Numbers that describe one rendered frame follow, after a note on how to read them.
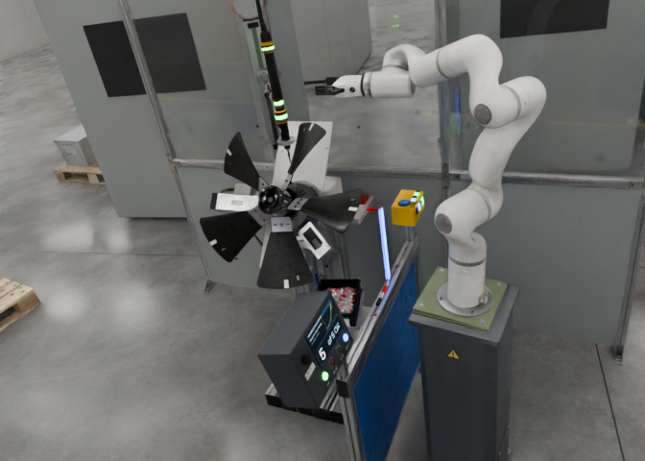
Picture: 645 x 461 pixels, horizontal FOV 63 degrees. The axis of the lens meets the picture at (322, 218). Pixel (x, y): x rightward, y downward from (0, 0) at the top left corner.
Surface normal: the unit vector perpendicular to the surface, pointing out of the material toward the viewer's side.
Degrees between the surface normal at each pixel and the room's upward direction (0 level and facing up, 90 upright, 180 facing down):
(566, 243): 90
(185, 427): 0
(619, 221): 90
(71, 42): 90
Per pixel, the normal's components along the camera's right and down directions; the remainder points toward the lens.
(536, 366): -0.15, -0.86
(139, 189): -0.25, 0.51
